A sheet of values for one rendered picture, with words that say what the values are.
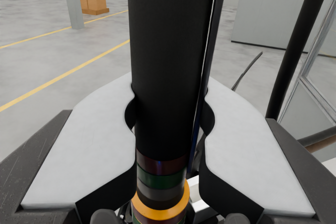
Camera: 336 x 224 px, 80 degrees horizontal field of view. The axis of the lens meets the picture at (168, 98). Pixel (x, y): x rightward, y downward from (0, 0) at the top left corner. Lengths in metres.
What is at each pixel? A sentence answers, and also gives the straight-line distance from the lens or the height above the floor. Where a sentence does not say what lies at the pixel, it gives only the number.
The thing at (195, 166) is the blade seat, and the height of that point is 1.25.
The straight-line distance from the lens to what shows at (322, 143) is 0.30.
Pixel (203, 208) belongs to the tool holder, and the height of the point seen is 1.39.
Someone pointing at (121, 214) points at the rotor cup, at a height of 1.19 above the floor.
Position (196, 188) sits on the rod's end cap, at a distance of 0.19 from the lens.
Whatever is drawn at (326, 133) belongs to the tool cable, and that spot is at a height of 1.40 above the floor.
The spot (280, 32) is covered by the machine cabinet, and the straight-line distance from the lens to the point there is 5.66.
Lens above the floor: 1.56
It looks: 33 degrees down
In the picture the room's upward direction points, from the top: 4 degrees clockwise
